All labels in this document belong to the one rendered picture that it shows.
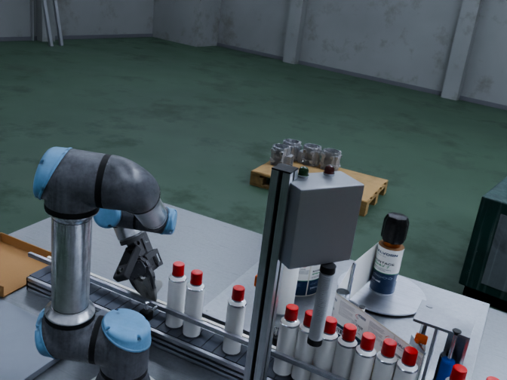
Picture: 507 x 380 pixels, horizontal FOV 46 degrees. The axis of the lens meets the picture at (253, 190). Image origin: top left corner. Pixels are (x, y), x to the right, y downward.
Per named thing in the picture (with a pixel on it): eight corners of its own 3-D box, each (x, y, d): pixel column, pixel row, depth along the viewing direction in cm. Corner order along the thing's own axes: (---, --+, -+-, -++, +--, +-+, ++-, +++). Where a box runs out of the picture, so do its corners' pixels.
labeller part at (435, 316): (475, 320, 148) (477, 316, 148) (469, 341, 139) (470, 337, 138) (422, 301, 153) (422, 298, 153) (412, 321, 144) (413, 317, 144)
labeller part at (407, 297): (433, 289, 215) (434, 286, 214) (415, 329, 188) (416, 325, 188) (352, 262, 227) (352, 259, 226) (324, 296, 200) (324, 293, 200)
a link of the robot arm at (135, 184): (161, 156, 122) (179, 205, 169) (109, 148, 122) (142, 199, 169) (151, 210, 119) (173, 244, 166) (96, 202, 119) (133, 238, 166)
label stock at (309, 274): (322, 273, 216) (328, 237, 211) (320, 301, 198) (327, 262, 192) (268, 263, 218) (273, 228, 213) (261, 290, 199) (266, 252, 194)
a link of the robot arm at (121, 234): (126, 225, 169) (106, 231, 173) (132, 239, 170) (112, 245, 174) (142, 216, 176) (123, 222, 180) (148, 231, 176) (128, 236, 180)
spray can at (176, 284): (185, 323, 176) (192, 262, 169) (176, 332, 172) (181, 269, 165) (171, 317, 178) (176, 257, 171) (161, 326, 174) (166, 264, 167)
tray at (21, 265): (62, 266, 209) (62, 256, 207) (3, 297, 187) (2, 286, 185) (1, 241, 220) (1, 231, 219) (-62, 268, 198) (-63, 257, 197)
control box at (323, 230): (350, 260, 137) (365, 184, 131) (288, 270, 129) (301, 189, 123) (326, 241, 146) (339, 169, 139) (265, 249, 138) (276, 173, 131)
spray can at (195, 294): (203, 332, 173) (210, 271, 166) (194, 341, 169) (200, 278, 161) (188, 326, 175) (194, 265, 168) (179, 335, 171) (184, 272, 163)
